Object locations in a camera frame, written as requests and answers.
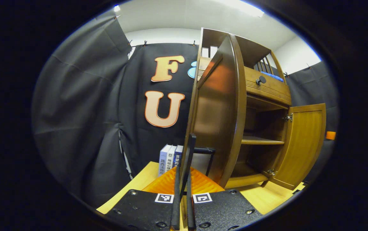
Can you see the wooden inner cabinet shelf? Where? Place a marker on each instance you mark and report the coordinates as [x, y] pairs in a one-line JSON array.
[[261, 140]]

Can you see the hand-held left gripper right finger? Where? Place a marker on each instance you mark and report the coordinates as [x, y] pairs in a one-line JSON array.
[[189, 208]]

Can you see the folded blue towel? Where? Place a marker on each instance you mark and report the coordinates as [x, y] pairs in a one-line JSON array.
[[272, 76]]

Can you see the round black drawer knob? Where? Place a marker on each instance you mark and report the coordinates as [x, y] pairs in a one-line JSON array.
[[261, 80]]

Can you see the white standing book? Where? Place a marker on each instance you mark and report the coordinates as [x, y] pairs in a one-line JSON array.
[[170, 158]]

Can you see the metal door hinge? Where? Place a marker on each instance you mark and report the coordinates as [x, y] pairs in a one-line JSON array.
[[271, 172], [288, 117]]

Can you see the wooden cabinet drawer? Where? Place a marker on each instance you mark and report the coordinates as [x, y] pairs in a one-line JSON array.
[[270, 89]]

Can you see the wide ceiling light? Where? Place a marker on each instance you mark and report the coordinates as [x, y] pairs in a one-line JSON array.
[[241, 7]]

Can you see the wooden double-door shoe cabinet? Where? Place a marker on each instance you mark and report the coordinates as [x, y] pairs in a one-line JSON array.
[[267, 93]]

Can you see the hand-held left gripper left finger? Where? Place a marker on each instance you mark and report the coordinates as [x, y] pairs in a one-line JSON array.
[[176, 205]]

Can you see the light blue standing book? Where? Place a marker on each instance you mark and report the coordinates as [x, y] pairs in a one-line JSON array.
[[163, 162]]

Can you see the long ceiling light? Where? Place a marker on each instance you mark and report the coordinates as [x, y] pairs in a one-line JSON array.
[[117, 8]]

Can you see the black backdrop cloth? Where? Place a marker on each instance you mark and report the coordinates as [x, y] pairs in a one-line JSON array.
[[81, 112]]

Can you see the wooden cabinet door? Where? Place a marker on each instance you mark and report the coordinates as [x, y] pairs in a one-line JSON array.
[[216, 112], [302, 144]]

